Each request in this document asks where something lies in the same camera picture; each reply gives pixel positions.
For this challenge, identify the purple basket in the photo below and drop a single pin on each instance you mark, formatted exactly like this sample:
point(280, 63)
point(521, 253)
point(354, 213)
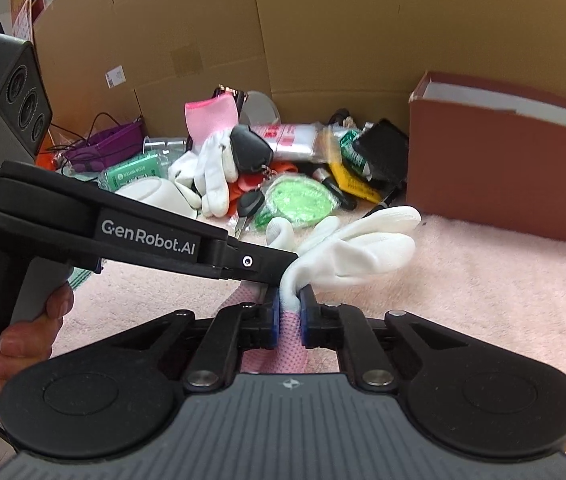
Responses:
point(113, 142)

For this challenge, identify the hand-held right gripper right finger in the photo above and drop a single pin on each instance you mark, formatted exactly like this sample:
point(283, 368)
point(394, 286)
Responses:
point(306, 321)

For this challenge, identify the green round lid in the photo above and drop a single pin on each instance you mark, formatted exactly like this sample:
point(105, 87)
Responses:
point(295, 200)

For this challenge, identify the white glove with pink cuff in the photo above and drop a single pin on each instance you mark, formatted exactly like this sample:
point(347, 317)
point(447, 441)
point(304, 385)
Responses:
point(215, 170)
point(363, 255)

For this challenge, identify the clear round disc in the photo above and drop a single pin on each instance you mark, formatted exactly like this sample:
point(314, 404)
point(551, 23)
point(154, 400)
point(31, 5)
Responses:
point(260, 107)

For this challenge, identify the orange silicone pouch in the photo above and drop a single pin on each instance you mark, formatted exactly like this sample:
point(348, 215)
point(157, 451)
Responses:
point(242, 183)

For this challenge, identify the clear plastic cup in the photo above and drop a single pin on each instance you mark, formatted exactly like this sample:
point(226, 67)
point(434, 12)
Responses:
point(163, 147)

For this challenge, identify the white bowl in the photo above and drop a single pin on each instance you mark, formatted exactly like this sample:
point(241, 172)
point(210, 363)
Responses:
point(153, 192)

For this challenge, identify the green gum packet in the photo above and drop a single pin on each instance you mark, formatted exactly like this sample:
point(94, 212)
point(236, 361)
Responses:
point(353, 147)

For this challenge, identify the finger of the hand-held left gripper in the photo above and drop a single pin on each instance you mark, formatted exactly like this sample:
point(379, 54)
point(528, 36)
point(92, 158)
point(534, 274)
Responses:
point(258, 262)

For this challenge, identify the brown cardboard box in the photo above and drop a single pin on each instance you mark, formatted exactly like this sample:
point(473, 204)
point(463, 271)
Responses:
point(488, 170)

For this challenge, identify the green wipes packet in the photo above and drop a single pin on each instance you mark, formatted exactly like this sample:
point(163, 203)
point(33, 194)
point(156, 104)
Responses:
point(133, 172)

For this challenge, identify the pack of clear zip bags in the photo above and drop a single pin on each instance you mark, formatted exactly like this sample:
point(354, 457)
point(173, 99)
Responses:
point(290, 140)

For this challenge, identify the black heart-shaped key fob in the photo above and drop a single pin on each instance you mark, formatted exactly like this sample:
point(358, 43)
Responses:
point(250, 150)

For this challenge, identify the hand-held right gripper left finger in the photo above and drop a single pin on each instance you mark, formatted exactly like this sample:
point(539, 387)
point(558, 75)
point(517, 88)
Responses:
point(275, 321)

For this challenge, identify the black flat case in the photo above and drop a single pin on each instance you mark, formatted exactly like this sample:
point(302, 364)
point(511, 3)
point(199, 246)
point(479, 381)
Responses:
point(383, 150)

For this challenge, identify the person's left hand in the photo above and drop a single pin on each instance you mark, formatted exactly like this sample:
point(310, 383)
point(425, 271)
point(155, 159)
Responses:
point(25, 337)

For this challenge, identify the black and silver mascara tube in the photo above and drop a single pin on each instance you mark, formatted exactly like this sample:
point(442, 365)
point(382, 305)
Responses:
point(335, 190)

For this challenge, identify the black marker pen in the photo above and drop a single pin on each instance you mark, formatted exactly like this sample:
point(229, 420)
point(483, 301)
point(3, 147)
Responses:
point(385, 201)

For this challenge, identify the large cardboard carton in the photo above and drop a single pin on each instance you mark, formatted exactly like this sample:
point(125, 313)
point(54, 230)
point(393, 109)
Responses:
point(338, 25)

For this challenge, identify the white shipping label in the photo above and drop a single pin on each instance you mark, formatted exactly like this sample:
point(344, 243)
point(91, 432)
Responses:
point(116, 77)

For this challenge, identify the orange plastic object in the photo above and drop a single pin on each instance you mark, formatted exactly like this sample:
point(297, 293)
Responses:
point(49, 162)

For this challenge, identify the black car key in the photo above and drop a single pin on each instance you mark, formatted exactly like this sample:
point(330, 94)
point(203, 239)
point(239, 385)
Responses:
point(251, 203)

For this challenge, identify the yellow tube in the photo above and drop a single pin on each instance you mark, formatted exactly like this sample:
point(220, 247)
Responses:
point(358, 187)

